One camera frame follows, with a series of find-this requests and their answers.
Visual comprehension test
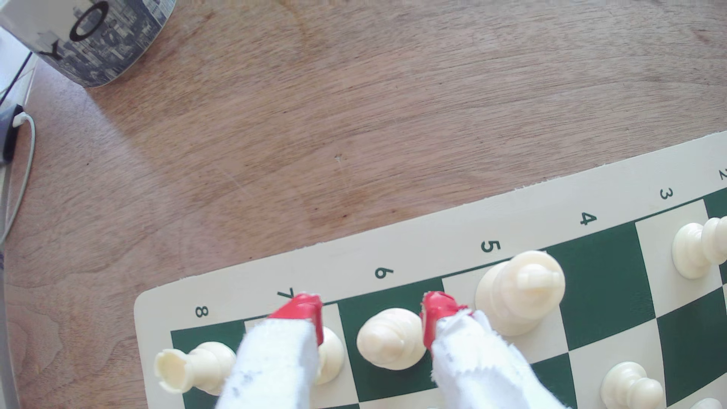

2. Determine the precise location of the white charging cable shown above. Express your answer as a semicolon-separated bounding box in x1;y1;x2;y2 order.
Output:
0;112;36;246

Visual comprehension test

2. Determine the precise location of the skyline print mug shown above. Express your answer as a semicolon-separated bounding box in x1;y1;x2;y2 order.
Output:
0;0;177;88

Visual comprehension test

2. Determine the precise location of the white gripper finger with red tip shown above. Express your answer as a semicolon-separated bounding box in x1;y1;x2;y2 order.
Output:
215;292;326;409
420;291;570;409

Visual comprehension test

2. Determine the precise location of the white king chess piece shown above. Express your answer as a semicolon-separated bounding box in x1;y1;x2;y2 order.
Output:
475;250;566;337

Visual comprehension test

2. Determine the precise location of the white rook chess piece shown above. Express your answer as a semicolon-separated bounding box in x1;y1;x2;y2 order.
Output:
154;341;236;395

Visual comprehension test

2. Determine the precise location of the white bishop chess piece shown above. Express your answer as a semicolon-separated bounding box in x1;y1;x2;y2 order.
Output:
672;216;727;279
357;308;427;371

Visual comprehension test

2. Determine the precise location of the white pawn chess piece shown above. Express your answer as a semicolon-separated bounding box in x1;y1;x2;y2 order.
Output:
600;362;665;409

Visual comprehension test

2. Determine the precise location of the black charger plug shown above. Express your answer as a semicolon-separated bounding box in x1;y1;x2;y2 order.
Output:
0;105;25;165

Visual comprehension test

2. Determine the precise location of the white knight chess piece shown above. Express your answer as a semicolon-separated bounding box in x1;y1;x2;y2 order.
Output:
315;326;345;385

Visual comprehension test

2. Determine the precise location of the green and cream chess mat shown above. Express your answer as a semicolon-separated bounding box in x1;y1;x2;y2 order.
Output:
134;132;727;409

